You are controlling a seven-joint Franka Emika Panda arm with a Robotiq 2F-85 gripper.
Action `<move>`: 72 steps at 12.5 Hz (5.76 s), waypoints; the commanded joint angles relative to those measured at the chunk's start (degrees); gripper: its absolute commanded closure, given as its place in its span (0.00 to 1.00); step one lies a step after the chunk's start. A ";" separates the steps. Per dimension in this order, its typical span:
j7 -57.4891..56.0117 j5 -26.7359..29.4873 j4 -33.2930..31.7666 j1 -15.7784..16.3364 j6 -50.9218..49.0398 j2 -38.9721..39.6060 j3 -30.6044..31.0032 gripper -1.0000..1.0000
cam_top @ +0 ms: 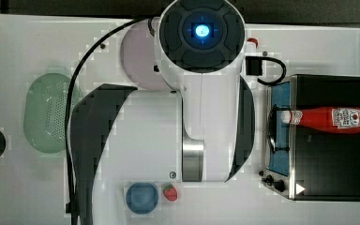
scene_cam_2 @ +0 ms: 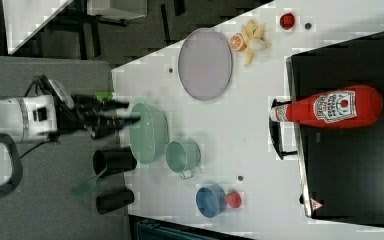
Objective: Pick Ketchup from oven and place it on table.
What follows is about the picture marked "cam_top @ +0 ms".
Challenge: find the red felt ketchup bottle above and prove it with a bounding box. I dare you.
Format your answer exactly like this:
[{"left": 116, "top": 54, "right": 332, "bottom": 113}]
[{"left": 280, "top": 107, "right": 360, "bottom": 134}]

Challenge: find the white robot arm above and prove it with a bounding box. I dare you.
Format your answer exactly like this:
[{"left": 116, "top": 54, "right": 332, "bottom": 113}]
[{"left": 67, "top": 0, "right": 255, "bottom": 225}]

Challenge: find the lilac round plate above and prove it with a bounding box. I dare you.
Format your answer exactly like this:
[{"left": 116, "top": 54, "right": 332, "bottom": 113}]
[{"left": 120, "top": 20, "right": 169, "bottom": 91}]

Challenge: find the red toy strawberry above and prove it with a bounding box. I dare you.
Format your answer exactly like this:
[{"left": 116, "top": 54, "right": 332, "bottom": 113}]
[{"left": 163, "top": 184, "right": 178, "bottom": 202}]

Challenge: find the blue cup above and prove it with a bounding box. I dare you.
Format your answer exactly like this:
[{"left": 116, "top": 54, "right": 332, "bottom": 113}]
[{"left": 126, "top": 183, "right": 158, "bottom": 215}]

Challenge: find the small red toy fruit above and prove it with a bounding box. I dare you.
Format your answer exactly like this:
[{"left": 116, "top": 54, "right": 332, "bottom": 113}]
[{"left": 247, "top": 37, "right": 259, "bottom": 48}]

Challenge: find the green perforated colander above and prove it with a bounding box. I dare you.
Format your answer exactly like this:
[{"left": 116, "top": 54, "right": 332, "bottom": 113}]
[{"left": 23, "top": 73, "right": 70, "bottom": 154}]

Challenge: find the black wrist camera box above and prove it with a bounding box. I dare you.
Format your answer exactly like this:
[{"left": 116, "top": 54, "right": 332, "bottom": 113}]
[{"left": 245, "top": 56, "right": 287, "bottom": 86}]

